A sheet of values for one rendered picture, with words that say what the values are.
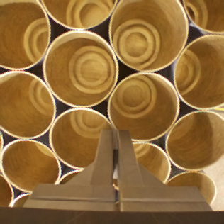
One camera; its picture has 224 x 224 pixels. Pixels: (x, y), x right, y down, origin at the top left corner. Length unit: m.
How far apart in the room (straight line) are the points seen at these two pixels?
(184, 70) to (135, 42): 0.08
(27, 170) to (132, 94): 0.17
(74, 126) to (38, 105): 0.06
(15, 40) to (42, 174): 0.18
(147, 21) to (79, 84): 0.12
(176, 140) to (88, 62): 0.17
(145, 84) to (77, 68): 0.10
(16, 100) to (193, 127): 0.25
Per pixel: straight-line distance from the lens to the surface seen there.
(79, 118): 0.24
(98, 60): 0.22
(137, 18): 0.23
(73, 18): 0.24
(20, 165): 0.24
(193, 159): 0.22
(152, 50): 0.23
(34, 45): 0.25
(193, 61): 0.25
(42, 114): 0.25
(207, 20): 0.26
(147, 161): 0.24
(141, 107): 0.23
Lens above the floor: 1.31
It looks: 73 degrees down
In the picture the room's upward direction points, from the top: 178 degrees counter-clockwise
